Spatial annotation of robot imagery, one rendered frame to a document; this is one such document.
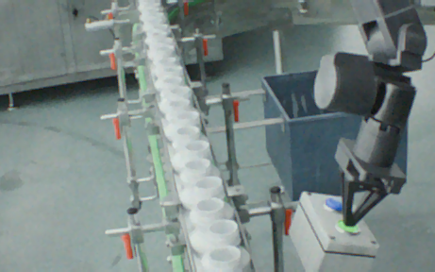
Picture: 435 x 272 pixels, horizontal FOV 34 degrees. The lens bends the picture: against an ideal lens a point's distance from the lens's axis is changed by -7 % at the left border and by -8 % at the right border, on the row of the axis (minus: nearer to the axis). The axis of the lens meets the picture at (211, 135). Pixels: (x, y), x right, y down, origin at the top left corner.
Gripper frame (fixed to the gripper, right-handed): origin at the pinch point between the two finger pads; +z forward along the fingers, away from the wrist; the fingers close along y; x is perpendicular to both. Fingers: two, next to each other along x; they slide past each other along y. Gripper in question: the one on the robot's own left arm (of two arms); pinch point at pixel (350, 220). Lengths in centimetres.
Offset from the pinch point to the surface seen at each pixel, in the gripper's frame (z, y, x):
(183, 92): 2.2, -45.8, -16.6
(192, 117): 2.3, -33.9, -16.5
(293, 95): 16, -105, 24
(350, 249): 2.3, 4.0, -0.4
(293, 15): 11, -193, 46
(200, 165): 2.7, -16.1, -17.4
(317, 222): 1.5, -1.2, -4.0
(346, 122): 11, -74, 28
